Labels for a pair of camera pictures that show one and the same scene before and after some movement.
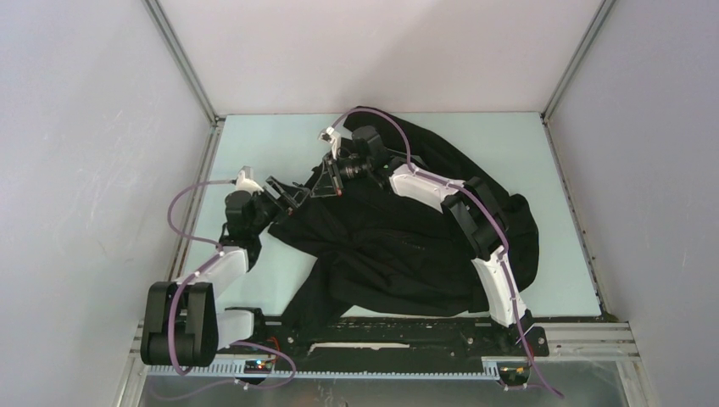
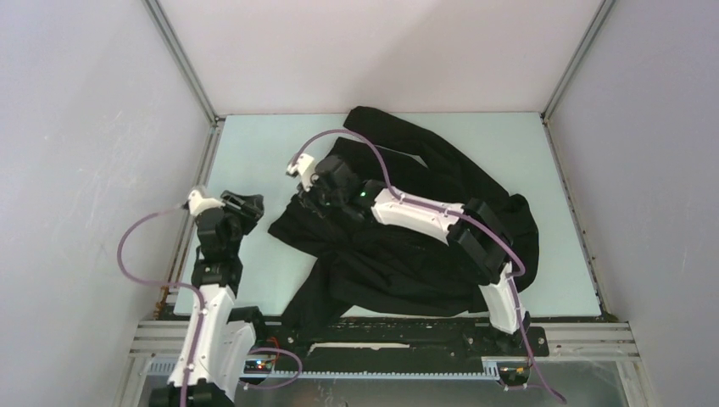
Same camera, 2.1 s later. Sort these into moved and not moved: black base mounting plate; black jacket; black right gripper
Moved: black right gripper
Not moved: black base mounting plate; black jacket
